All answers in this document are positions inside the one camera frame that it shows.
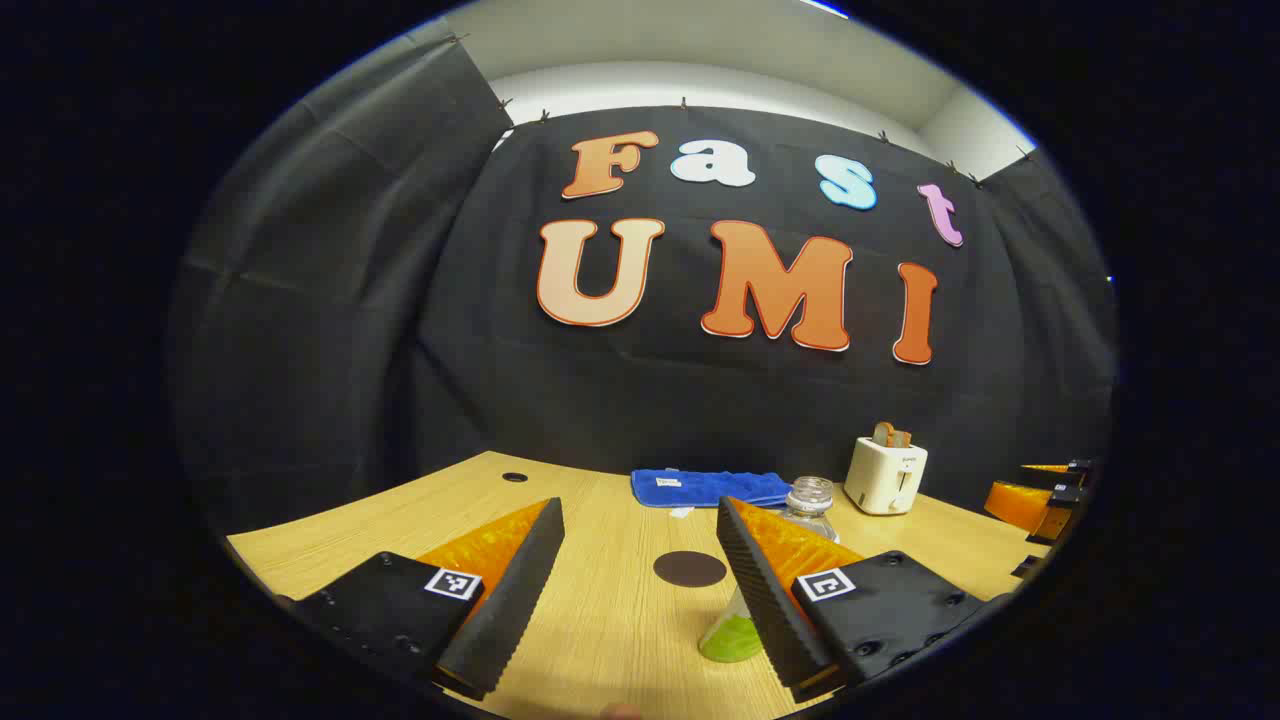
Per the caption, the white toaster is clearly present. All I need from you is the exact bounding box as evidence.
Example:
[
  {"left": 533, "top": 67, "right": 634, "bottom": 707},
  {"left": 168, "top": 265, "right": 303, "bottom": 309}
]
[{"left": 843, "top": 436, "right": 929, "bottom": 517}]

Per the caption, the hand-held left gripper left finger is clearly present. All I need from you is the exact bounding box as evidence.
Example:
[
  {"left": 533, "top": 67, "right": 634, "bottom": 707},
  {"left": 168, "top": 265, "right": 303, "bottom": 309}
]
[{"left": 272, "top": 496, "right": 567, "bottom": 702}]

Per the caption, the clear water bottle green label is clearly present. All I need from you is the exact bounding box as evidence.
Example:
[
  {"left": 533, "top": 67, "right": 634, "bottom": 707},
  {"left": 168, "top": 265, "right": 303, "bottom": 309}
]
[{"left": 698, "top": 476, "right": 841, "bottom": 664}]

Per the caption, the black backdrop cloth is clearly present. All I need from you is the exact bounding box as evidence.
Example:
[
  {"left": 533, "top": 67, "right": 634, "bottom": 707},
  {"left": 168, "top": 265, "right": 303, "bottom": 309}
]
[{"left": 170, "top": 35, "right": 1119, "bottom": 536}]

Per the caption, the dark brown round coaster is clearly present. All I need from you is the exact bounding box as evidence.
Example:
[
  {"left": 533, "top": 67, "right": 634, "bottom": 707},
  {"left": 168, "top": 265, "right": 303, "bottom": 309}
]
[{"left": 653, "top": 551, "right": 728, "bottom": 589}]

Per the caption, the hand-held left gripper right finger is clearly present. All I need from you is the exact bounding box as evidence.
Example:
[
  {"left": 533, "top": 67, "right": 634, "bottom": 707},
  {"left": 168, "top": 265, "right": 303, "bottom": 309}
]
[{"left": 716, "top": 495, "right": 993, "bottom": 705}]

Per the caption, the blue towel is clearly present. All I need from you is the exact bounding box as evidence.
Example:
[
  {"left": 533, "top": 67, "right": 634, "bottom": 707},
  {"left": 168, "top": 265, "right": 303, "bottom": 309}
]
[{"left": 630, "top": 468, "right": 796, "bottom": 510}]

